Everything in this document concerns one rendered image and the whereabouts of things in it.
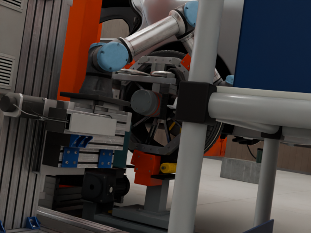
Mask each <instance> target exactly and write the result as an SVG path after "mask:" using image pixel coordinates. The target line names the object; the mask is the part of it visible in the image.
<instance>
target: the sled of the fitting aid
mask: <svg viewBox="0 0 311 233"><path fill-rule="evenodd" d="M93 221H94V222H96V223H99V224H102V225H105V226H109V227H113V228H116V229H119V230H123V231H126V232H130V233H168V229H165V228H161V227H156V226H153V225H149V224H145V223H140V222H137V221H132V220H128V219H124V218H120V217H116V216H112V210H109V211H108V212H103V213H102V214H96V215H94V219H93ZM193 233H195V225H194V229H193Z"/></svg>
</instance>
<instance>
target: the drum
mask: <svg viewBox="0 0 311 233"><path fill-rule="evenodd" d="M161 99H162V94H160V93H157V92H154V91H151V90H143V89H141V90H137V91H136V92H134V94H133V95H132V97H131V107H132V109H133V110H134V111H135V112H137V113H139V114H141V115H144V116H149V117H159V112H160V105H161Z"/></svg>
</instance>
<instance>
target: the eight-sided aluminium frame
mask: <svg viewBox="0 0 311 233"><path fill-rule="evenodd" d="M181 61H182V60H181V59H179V58H175V57H157V56H142V57H141V58H139V60H138V61H137V62H135V63H134V64H133V65H132V66H131V67H130V68H129V69H133V70H137V71H143V70H144V69H145V68H146V67H147V66H148V65H152V63H153V62H154V63H157V64H161V63H165V64H166V66H174V67H176V68H178V69H179V70H180V71H182V72H183V74H184V76H185V80H186V81H188V77H189V71H188V70H187V69H186V68H185V67H184V66H183V65H182V64H181ZM129 83H130V81H124V80H121V87H120V90H114V95H113V98H115V99H120V100H124V95H125V88H126V85H128V84H129ZM118 110H119V111H123V105H119V108H118ZM180 135H181V133H180V134H178V135H177V136H176V137H175V138H174V139H173V140H172V141H170V142H169V143H168V144H167V145H165V146H164V147H158V146H152V145H146V144H140V143H138V142H137V141H136V139H135V138H134V136H133V135H132V133H131V137H130V143H129V149H130V150H133V151H134V150H138V151H142V152H148V153H155V154H159V155H170V154H171V153H173V152H174V151H175V150H176V149H177V148H179V145H180Z"/></svg>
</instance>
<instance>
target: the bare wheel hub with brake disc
mask: <svg viewBox="0 0 311 233"><path fill-rule="evenodd" d="M167 122H168V128H169V127H170V126H171V125H172V123H173V120H172V119H170V120H168V121H167ZM169 132H170V133H172V134H173V135H176V136H177V135H178V134H179V133H180V127H179V126H178V125H177V124H175V125H174V126H173V127H172V128H171V130H170V131H169Z"/></svg>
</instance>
